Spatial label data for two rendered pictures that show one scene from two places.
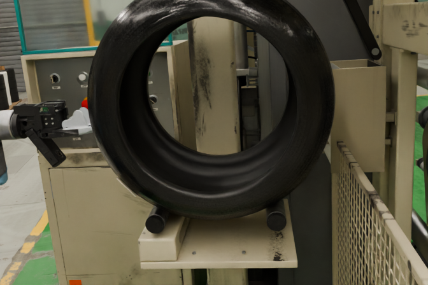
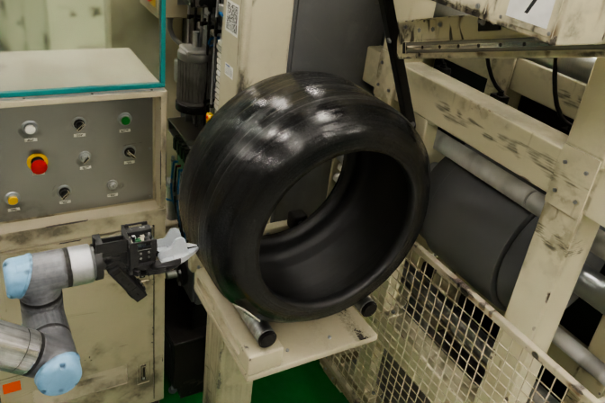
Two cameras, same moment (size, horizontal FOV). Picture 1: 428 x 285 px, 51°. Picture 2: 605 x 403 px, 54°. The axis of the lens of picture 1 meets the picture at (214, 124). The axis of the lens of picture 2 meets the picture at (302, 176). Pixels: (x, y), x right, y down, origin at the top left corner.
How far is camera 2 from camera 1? 91 cm
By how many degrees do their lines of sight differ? 39
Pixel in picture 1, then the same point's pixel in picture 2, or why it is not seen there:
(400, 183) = not seen: hidden behind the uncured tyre
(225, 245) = (306, 333)
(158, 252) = (266, 362)
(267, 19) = (407, 148)
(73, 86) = (12, 141)
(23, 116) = (108, 254)
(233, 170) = (286, 250)
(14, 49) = not seen: outside the picture
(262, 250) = (341, 330)
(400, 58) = (427, 129)
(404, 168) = not seen: hidden behind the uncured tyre
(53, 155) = (141, 290)
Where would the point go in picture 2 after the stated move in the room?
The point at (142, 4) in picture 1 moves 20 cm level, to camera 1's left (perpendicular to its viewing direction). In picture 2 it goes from (300, 138) to (203, 155)
